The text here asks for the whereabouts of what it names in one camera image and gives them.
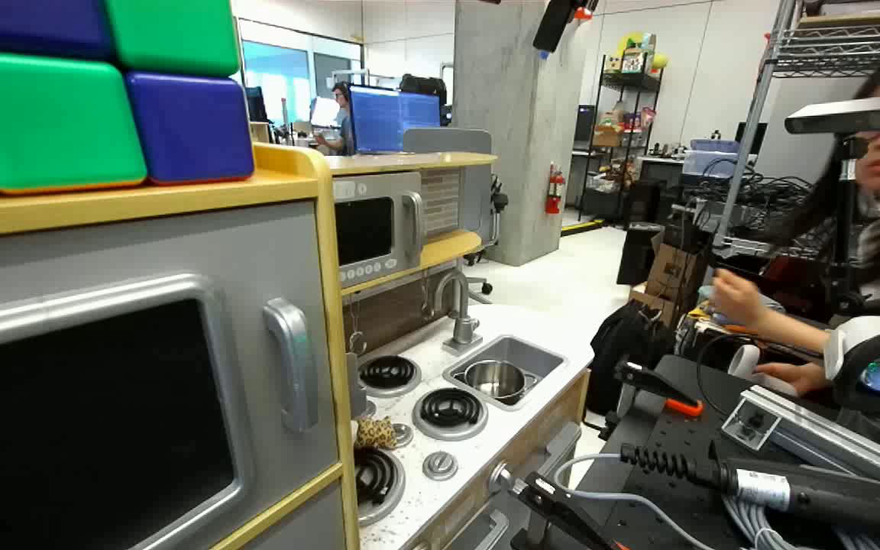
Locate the person's hand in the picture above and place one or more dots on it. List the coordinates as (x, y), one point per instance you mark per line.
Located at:
(741, 300)
(796, 377)

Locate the leopard print stuffed animal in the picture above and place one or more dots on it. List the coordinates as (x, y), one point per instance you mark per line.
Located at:
(379, 431)

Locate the person's bare forearm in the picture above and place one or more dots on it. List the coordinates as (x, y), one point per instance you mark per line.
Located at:
(812, 332)

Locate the stainless steel pot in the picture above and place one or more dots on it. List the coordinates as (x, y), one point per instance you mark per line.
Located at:
(496, 381)

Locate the black coil stove burner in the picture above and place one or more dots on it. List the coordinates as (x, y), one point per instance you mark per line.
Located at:
(450, 412)
(390, 375)
(373, 479)

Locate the grey stove knob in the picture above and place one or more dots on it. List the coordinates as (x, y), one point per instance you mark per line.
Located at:
(441, 465)

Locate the cardboard box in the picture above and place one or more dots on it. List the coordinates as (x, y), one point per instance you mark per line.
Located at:
(673, 273)

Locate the orange tipped black clamp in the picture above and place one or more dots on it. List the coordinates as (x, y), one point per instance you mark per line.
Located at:
(664, 400)

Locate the clear blue storage tub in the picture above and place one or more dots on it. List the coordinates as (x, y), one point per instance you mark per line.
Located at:
(709, 156)

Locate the black storage shelf rack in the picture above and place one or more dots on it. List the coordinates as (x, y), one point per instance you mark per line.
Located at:
(628, 132)

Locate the red fire extinguisher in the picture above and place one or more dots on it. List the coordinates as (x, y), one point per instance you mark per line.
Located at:
(555, 191)

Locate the steel sink basin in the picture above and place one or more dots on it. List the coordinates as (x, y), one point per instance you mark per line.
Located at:
(520, 352)

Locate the grey toy faucet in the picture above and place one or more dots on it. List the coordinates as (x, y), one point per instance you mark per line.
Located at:
(461, 309)

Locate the toy microwave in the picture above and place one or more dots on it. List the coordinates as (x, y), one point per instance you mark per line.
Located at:
(366, 231)

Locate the blue desk partition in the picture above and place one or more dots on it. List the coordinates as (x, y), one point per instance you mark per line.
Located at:
(384, 117)

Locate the background seated person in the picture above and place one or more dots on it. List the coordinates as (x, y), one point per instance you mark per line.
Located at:
(345, 117)

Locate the grey oven door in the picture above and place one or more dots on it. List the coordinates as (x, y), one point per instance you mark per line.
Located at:
(247, 255)

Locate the blue plastic bin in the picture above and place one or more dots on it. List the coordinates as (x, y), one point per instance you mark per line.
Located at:
(190, 127)
(23, 22)

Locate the green plastic bin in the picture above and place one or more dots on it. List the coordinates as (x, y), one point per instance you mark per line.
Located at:
(170, 32)
(45, 123)

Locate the silver metal camera box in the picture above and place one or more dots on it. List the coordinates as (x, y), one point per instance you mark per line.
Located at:
(827, 438)

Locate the black camera stand pole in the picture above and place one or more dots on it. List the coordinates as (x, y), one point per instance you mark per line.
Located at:
(848, 215)

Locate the metal shelf post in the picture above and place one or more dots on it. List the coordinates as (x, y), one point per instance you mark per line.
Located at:
(755, 110)

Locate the black stereo camera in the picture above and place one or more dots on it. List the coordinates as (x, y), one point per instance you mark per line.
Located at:
(854, 113)

